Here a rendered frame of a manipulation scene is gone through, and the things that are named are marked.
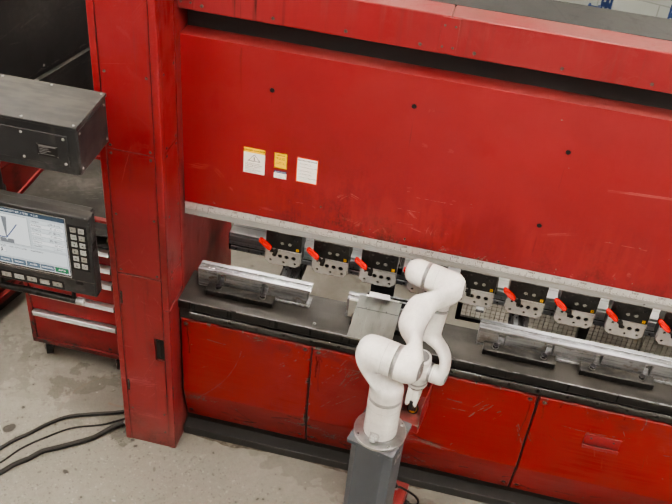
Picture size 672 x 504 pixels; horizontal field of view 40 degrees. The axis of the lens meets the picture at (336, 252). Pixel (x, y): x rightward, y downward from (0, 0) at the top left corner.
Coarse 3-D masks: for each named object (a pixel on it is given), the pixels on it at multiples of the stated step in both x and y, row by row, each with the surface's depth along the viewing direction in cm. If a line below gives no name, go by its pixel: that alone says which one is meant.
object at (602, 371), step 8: (584, 368) 379; (600, 368) 379; (608, 368) 380; (592, 376) 378; (600, 376) 378; (608, 376) 377; (616, 376) 376; (624, 376) 377; (632, 376) 377; (648, 376) 378; (632, 384) 376; (640, 384) 375; (648, 384) 375
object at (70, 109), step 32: (0, 96) 309; (32, 96) 310; (64, 96) 312; (96, 96) 314; (0, 128) 304; (32, 128) 302; (64, 128) 298; (96, 128) 314; (0, 160) 313; (32, 160) 310; (64, 160) 306
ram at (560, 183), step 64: (192, 64) 338; (256, 64) 332; (320, 64) 326; (384, 64) 325; (192, 128) 355; (256, 128) 348; (320, 128) 342; (384, 128) 336; (448, 128) 330; (512, 128) 324; (576, 128) 319; (640, 128) 313; (192, 192) 373; (256, 192) 366; (320, 192) 359; (384, 192) 352; (448, 192) 346; (512, 192) 340; (576, 192) 334; (640, 192) 328; (512, 256) 357; (576, 256) 350; (640, 256) 344
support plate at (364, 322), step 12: (360, 300) 386; (372, 300) 387; (384, 300) 387; (360, 312) 380; (372, 312) 381; (384, 312) 381; (396, 312) 382; (360, 324) 375; (372, 324) 375; (384, 324) 376; (396, 324) 378; (348, 336) 369; (360, 336) 369; (384, 336) 370
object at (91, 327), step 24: (96, 168) 449; (24, 192) 429; (48, 192) 431; (72, 192) 432; (96, 192) 434; (96, 216) 417; (48, 288) 449; (48, 312) 459; (72, 312) 456; (96, 312) 452; (48, 336) 471; (72, 336) 467; (96, 336) 463
